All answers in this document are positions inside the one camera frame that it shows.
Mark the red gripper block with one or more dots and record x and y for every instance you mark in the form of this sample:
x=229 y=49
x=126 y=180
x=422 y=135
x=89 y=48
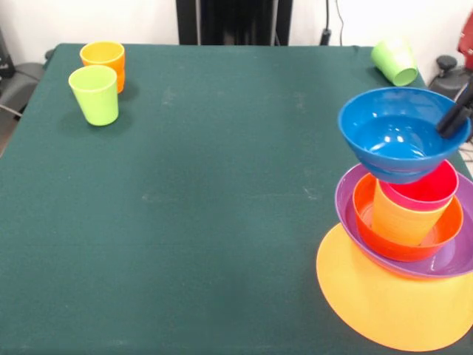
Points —
x=467 y=40

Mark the blue bowl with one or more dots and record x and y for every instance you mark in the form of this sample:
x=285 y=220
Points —
x=388 y=148

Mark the red cup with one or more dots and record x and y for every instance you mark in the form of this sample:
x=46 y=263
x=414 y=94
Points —
x=432 y=192

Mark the yellow cup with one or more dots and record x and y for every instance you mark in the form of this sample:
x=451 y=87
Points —
x=399 y=225

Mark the purple bowl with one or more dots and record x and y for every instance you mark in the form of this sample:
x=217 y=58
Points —
x=345 y=207

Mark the small orange-red bowl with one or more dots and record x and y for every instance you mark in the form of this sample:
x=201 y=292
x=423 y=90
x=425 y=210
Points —
x=369 y=236

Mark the large orange bowl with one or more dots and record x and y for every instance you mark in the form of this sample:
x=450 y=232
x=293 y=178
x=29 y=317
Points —
x=369 y=303

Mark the black office chair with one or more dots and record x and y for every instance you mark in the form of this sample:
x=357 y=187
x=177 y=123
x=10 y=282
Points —
x=447 y=79
x=22 y=77

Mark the dark green tablecloth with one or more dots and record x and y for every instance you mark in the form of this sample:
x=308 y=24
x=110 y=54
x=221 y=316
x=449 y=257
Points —
x=184 y=259

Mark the orange cup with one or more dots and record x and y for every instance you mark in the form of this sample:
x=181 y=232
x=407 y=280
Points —
x=107 y=57
x=120 y=83

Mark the light green cup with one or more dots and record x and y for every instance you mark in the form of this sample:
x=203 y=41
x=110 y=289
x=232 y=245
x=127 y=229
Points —
x=96 y=107

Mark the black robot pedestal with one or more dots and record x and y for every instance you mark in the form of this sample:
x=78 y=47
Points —
x=236 y=22

